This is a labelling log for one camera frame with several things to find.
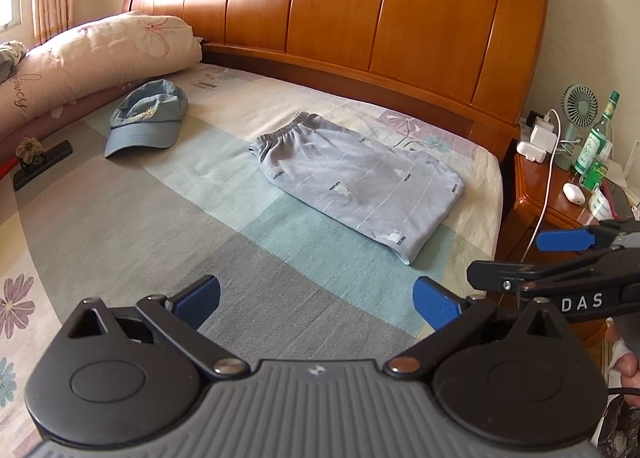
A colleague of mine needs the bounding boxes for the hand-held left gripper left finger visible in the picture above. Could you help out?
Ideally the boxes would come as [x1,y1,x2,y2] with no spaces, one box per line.
[67,274,251,381]

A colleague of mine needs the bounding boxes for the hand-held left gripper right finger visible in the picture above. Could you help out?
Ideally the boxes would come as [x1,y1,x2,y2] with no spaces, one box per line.
[382,275,568,381]

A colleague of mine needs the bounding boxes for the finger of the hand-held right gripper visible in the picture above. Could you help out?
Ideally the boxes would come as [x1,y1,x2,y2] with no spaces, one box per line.
[466,245,640,307]
[536,219,640,254]

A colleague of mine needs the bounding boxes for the grey pants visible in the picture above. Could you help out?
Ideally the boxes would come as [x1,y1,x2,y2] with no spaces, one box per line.
[248,112,464,265]

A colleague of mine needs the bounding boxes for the person's right hand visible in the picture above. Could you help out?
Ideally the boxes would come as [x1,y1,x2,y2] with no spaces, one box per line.
[602,318,640,409]

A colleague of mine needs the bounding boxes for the wooden nightstand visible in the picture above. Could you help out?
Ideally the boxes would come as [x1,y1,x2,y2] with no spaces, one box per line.
[499,152,640,350]

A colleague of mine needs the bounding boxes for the black phone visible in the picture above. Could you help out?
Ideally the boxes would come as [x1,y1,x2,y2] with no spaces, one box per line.
[600,183,637,220]

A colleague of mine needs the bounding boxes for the small green bottle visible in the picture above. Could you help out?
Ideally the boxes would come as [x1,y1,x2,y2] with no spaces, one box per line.
[580,161,610,192]

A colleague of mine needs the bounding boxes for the white adapter block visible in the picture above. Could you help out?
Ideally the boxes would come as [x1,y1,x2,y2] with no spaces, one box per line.
[516,139,547,163]

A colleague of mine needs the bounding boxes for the green glass bottle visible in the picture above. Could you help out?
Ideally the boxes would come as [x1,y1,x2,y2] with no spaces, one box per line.
[574,90,621,177]

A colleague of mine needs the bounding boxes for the white charger plug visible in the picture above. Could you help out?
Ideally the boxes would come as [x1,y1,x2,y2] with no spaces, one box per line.
[530,111,562,152]

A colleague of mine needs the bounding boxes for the black plastic bag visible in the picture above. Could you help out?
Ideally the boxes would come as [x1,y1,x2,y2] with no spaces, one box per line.
[597,395,640,458]

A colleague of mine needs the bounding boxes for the green mini fan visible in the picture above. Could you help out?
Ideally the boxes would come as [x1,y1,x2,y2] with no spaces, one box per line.
[554,84,600,170]

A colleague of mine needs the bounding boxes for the blue cap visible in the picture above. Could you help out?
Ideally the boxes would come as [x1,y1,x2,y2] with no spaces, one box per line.
[104,79,188,158]

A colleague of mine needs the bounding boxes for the black hair clip with flower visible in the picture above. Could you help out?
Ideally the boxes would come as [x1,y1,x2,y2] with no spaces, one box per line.
[12,137,74,191]

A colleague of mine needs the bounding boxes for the pink folded quilt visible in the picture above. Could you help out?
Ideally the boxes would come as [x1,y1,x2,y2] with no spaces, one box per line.
[0,11,203,155]

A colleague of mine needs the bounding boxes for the folded grey-green cloth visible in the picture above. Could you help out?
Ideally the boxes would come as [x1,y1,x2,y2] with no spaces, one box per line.
[0,41,29,82]

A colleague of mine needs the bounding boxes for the wooden bed headboard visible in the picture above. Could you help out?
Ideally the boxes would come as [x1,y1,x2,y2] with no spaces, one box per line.
[121,0,557,161]

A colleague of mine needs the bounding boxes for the white charging cable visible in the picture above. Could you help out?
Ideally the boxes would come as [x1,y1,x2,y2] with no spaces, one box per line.
[522,109,563,261]

